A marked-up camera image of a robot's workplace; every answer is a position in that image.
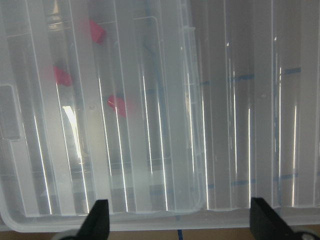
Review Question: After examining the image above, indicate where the clear ribbed box lid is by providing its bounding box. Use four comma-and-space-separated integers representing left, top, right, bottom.
0, 0, 320, 233

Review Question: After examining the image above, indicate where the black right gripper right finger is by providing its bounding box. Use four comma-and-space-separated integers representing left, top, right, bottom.
250, 197, 310, 240

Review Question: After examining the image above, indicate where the red block box centre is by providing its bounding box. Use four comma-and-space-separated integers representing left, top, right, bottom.
53, 65, 72, 87

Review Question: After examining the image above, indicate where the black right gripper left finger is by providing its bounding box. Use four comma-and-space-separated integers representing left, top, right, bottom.
75, 199, 110, 240

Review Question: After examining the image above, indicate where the red block box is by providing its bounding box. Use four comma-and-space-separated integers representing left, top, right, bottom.
107, 95, 127, 118
53, 65, 72, 87

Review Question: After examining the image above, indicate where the clear plastic storage box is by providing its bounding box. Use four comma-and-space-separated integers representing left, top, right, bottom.
139, 0, 211, 216

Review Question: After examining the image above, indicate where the red block in box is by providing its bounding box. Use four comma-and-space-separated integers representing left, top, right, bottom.
89, 19, 107, 45

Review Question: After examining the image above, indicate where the red block box front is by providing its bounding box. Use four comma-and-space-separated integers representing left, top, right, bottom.
107, 95, 127, 118

